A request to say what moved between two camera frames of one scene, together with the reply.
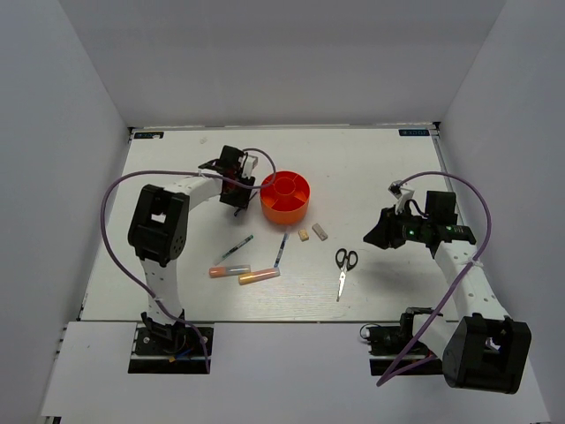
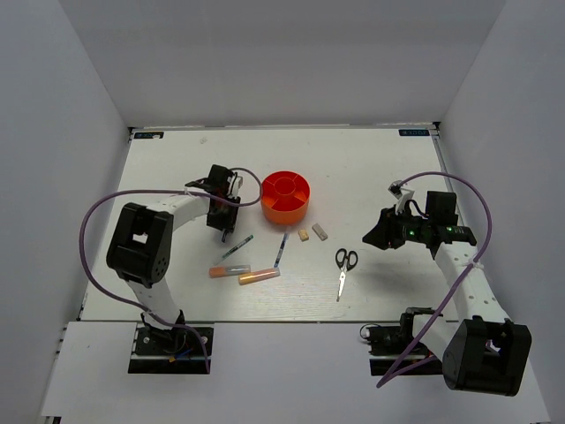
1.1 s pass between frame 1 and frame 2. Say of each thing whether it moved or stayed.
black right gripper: stayed
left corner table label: stayed
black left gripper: moved
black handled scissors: stayed
